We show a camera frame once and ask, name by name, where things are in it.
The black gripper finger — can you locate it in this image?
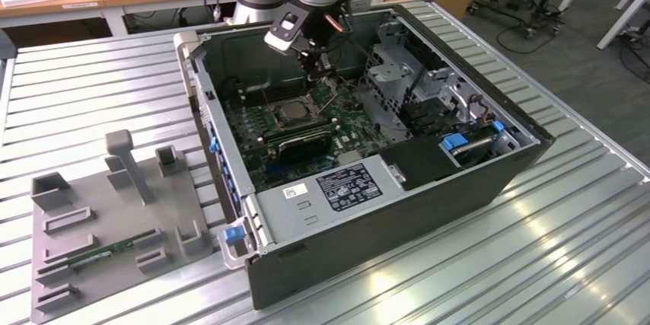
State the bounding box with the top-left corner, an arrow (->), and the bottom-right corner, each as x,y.
301,52 -> 320,85
317,53 -> 335,78

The metal socket cover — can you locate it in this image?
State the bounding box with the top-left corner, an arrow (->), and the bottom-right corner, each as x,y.
307,75 -> 347,115

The silver CPU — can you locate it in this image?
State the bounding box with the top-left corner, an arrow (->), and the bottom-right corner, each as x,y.
277,100 -> 309,123

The silver drive cage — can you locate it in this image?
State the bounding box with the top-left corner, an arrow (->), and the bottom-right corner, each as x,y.
363,16 -> 460,139

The green motherboard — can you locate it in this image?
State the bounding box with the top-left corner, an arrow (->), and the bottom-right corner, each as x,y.
223,75 -> 395,193

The black graphics card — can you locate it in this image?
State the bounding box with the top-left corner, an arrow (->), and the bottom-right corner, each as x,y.
276,132 -> 336,168

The hard disk in blue carrier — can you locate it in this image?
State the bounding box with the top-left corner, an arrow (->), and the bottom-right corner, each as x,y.
439,126 -> 508,168

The silver power supply unit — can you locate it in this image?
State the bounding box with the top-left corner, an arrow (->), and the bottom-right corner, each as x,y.
241,154 -> 407,256

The black wheeled stand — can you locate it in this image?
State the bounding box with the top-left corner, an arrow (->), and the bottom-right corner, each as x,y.
466,0 -> 575,40

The black PC case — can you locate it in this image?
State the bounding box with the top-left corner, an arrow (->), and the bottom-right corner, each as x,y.
172,0 -> 555,311

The grey parts rack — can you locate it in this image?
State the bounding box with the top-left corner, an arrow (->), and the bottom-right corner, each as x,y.
28,129 -> 217,324

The green RAM stick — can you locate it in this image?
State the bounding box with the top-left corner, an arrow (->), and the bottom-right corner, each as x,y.
65,228 -> 156,269

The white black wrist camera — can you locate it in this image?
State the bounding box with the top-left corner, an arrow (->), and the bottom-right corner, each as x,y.
261,1 -> 312,53

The multicoloured wire bundle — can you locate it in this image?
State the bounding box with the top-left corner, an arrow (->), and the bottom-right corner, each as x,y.
470,93 -> 498,128

